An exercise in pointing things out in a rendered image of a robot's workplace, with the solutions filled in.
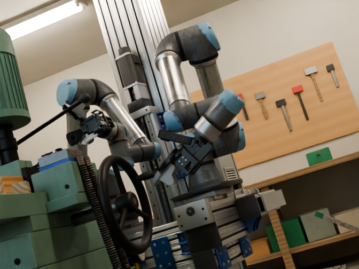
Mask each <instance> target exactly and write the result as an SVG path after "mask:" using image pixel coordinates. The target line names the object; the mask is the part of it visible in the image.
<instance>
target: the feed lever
mask: <svg viewBox="0 0 359 269"><path fill-rule="evenodd" d="M89 101H90V96H89V95H88V94H87V93H83V94H81V96H80V99H79V100H78V101H77V102H75V103H73V104H72V105H70V106H69V107H67V108H66V109H64V110H63V111H62V112H60V113H59V114H57V115H56V116H54V117H53V118H51V119H49V120H48V121H46V122H45V123H44V124H42V125H41V126H39V127H38V128H36V129H35V130H33V131H32V132H30V133H29V134H27V135H26V136H24V137H23V138H21V139H20V140H18V141H17V145H20V144H21V143H22V142H24V141H25V140H27V139H28V138H30V137H31V136H33V135H34V134H36V133H38V132H39V131H41V130H42V129H44V128H45V127H46V126H48V125H49V124H51V123H53V122H54V121H56V120H57V119H59V118H60V117H62V116H63V115H65V114H66V113H68V112H69V111H71V110H72V109H74V108H75V107H77V106H78V105H80V104H81V103H84V104H87V103H88V102H89Z"/></svg>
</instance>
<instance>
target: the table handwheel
mask: <svg viewBox="0 0 359 269"><path fill-rule="evenodd" d="M111 166H112V168H113V171H114V174H115V177H116V181H117V183H118V187H119V190H120V195H117V196H116V199H115V201H113V202H111V201H110V196H109V192H108V173H109V170H110V167H111ZM118 166H119V167H121V168H122V169H123V170H124V171H125V172H126V174H127V175H128V177H129V178H130V180H131V182H132V184H133V186H134V188H135V190H136V192H137V195H138V198H139V201H140V204H141V209H142V210H140V209H139V208H138V207H139V203H138V199H137V196H136V195H135V194H134V193H133V192H131V191H130V192H127V191H126V189H125V186H124V183H123V181H122V178H121V174H120V171H119V167H118ZM136 176H138V173H137V172H136V170H135V169H134V168H133V166H132V165H131V164H130V163H129V162H128V161H127V160H126V159H125V158H123V157H122V156H119V155H114V154H113V155H109V156H107V157H105V158H104V159H103V161H102V162H101V164H100V166H99V170H98V176H97V191H98V198H99V204H100V208H101V211H102V214H103V217H104V220H105V223H106V225H107V227H108V229H109V231H110V233H111V235H112V236H113V238H114V239H115V241H116V242H117V243H118V245H119V246H120V247H121V248H122V249H123V250H125V251H126V252H128V253H130V254H133V255H140V254H142V253H144V252H145V251H146V250H147V249H148V247H149V245H150V243H151V240H152V233H153V221H152V213H151V207H150V203H149V199H148V197H147V193H146V190H145V188H144V185H143V183H142V181H138V182H137V181H136ZM133 212H135V213H136V214H138V215H139V216H141V217H142V218H143V225H144V228H143V236H142V240H141V242H140V243H139V244H134V243H132V242H131V241H130V240H129V239H128V238H127V237H126V236H125V234H124V233H123V226H124V222H125V219H126V216H127V215H128V214H130V213H133ZM116 213H119V214H121V215H120V219H119V222H117V220H116V217H115V215H114V214H116ZM94 220H96V218H95V216H94V214H93V210H92V208H91V209H88V210H85V211H82V212H79V213H76V214H73V215H72V216H71V222H72V224H73V225H74V226H79V225H82V224H86V223H89V222H91V221H94Z"/></svg>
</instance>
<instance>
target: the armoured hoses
mask: <svg viewBox="0 0 359 269"><path fill-rule="evenodd" d="M74 161H76V162H77V164H78V167H79V170H80V174H81V176H82V180H83V183H84V187H85V190H86V193H87V196H88V199H89V201H90V203H91V204H90V205H91V207H92V210H93V214H94V216H95V218H96V221H97V223H98V224H97V225H98V227H99V230H100V232H101V235H102V239H103V241H104V244H105V246H106V247H105V248H106V250H107V253H108V255H109V258H110V262H111V264H112V267H113V269H131V268H130V265H129V263H128V261H127V260H128V259H127V257H126V255H125V252H124V250H123V249H122V248H121V247H120V246H119V245H118V243H117V242H116V241H115V239H114V238H113V236H112V235H111V233H110V231H109V229H108V227H107V225H106V223H105V220H104V217H103V214H102V211H101V208H100V204H99V198H98V191H97V177H96V175H95V174H96V173H95V171H94V168H93V166H92V163H91V160H90V157H89V156H87V157H83V156H77V157H75V158H74ZM119 261H120V262H119Z"/></svg>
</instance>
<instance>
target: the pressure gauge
mask: <svg viewBox="0 0 359 269"><path fill-rule="evenodd" d="M130 256H131V259H132V261H133V262H134V266H135V267H136V268H137V269H139V268H140V266H139V262H144V261H145V258H146V254H145V252H144V253H142V254H140V255H133V254H130Z"/></svg>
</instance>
